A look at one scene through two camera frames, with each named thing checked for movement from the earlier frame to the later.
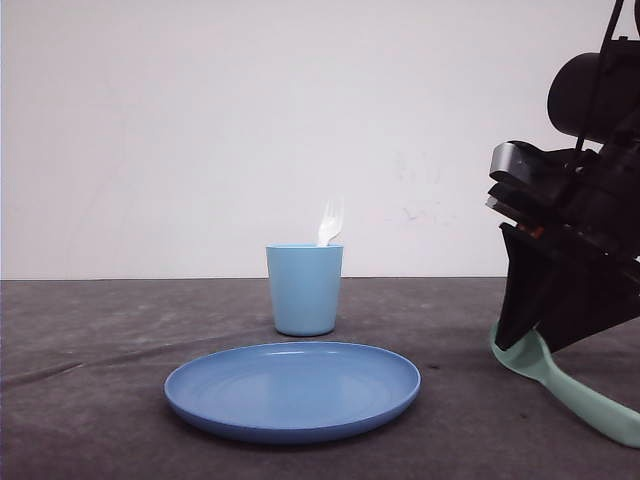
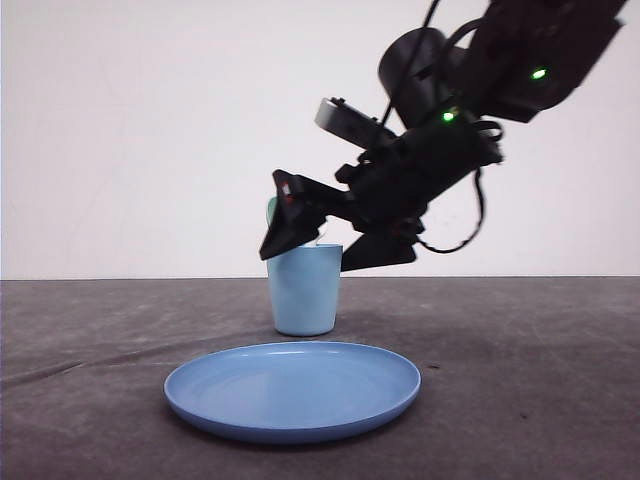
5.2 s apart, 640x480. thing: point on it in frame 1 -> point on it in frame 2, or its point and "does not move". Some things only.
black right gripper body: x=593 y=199 -> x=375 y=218
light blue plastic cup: x=305 y=283 does not move
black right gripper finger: x=534 y=261 -> x=301 y=204
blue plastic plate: x=289 y=392 does not move
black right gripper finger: x=583 y=290 -> x=370 y=252
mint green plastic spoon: x=532 y=356 -> x=271 y=208
